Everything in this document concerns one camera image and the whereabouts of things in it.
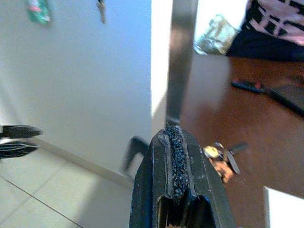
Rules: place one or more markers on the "dark flat slab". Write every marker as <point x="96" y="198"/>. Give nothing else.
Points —
<point x="288" y="98"/>

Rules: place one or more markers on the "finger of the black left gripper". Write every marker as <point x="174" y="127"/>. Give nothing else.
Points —
<point x="17" y="149"/>
<point x="21" y="132"/>

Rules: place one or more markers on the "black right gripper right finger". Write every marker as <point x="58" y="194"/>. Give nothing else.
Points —
<point x="204" y="190"/>

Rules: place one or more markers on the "person torso pink black shirt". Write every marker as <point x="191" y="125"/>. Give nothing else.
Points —
<point x="273" y="19"/>

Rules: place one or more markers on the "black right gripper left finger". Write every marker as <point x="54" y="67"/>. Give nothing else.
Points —
<point x="147" y="180"/>

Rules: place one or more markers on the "white paper sheet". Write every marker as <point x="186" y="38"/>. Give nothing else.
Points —
<point x="285" y="207"/>

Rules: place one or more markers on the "grey metal bar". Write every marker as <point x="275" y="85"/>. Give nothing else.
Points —
<point x="181" y="59"/>

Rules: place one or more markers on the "black remote control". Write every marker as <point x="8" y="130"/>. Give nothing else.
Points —
<point x="247" y="86"/>

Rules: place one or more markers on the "pale green plastic bag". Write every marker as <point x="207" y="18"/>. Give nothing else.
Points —
<point x="216" y="35"/>

